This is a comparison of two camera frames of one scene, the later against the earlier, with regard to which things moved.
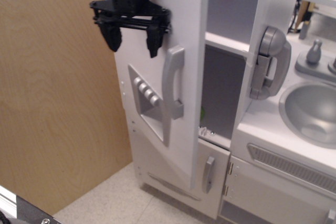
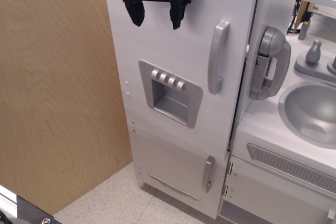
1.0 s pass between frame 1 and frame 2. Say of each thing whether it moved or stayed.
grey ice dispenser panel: moved
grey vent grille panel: stayed
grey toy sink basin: stayed
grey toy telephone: stayed
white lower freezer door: stayed
